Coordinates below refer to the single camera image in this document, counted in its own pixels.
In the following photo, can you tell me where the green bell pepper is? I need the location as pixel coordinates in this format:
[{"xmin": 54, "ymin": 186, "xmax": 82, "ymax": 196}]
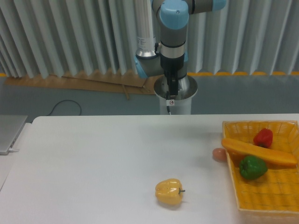
[{"xmin": 239, "ymin": 155, "xmax": 268, "ymax": 180}]

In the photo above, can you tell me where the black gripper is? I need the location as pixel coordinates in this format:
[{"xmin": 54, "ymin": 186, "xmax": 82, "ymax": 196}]
[{"xmin": 160, "ymin": 54, "xmax": 185, "ymax": 99}]

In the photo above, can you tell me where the yellow woven basket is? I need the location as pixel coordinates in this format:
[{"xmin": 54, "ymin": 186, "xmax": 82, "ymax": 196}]
[{"xmin": 222, "ymin": 120, "xmax": 299, "ymax": 216}]

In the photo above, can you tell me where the brown cardboard sheet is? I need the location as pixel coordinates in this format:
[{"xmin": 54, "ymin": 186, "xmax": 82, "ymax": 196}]
[{"xmin": 5, "ymin": 70, "xmax": 158, "ymax": 99}]

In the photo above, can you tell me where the yellow bell pepper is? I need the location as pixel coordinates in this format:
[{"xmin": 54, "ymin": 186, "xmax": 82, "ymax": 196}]
[{"xmin": 155, "ymin": 178, "xmax": 185, "ymax": 205}]

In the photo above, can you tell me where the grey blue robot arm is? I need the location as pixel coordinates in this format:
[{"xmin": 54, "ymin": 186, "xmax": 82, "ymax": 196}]
[{"xmin": 134, "ymin": 0, "xmax": 226, "ymax": 101}]

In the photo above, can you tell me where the brown egg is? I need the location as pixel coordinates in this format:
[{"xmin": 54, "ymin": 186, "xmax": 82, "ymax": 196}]
[{"xmin": 212, "ymin": 148, "xmax": 227, "ymax": 162}]

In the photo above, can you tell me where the silver laptop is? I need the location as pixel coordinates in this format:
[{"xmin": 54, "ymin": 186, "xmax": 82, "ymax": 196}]
[{"xmin": 0, "ymin": 114, "xmax": 27, "ymax": 155}]

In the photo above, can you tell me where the black floor cable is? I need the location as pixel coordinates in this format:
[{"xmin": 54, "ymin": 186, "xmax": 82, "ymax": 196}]
[{"xmin": 48, "ymin": 99, "xmax": 82, "ymax": 116}]

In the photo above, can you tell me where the red bell pepper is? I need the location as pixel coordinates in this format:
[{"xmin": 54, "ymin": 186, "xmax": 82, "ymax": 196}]
[{"xmin": 253, "ymin": 128, "xmax": 273, "ymax": 148}]

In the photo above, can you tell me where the white plug adapter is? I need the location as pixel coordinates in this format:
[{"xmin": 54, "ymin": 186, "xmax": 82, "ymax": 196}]
[{"xmin": 8, "ymin": 148, "xmax": 19, "ymax": 153}]

